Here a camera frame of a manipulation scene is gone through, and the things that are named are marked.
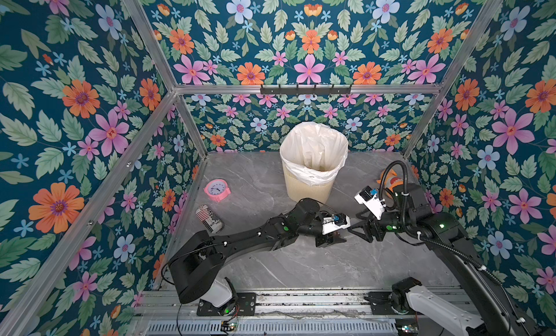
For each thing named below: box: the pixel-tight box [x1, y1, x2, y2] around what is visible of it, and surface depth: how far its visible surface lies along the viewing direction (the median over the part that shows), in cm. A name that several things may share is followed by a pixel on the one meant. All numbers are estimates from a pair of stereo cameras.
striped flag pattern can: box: [195, 204, 224, 234], surface depth 93 cm
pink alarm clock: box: [204, 178, 231, 203], surface depth 104 cm
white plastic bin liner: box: [279, 121, 349, 186], surface depth 92 cm
